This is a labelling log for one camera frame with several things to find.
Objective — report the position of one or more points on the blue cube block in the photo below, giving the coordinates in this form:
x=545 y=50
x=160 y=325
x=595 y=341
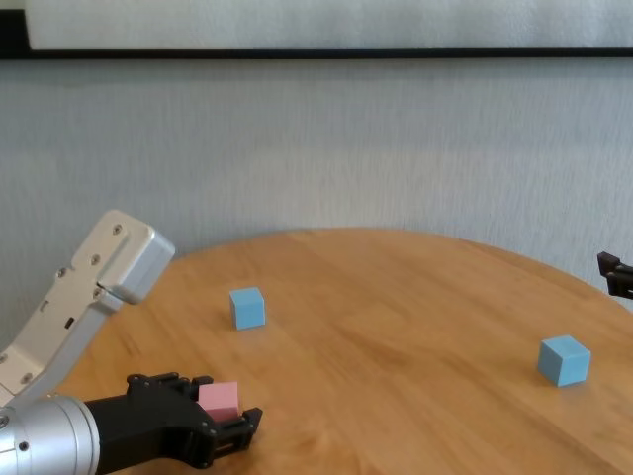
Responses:
x=248 y=309
x=564 y=361

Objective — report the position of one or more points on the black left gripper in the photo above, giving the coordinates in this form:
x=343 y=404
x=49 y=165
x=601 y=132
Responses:
x=148 y=425

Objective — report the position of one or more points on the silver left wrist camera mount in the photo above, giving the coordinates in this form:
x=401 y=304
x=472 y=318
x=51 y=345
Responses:
x=89 y=287

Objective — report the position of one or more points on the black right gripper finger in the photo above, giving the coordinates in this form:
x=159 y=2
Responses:
x=620 y=279

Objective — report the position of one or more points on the pink cube block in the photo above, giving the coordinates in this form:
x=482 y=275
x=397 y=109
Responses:
x=220 y=401

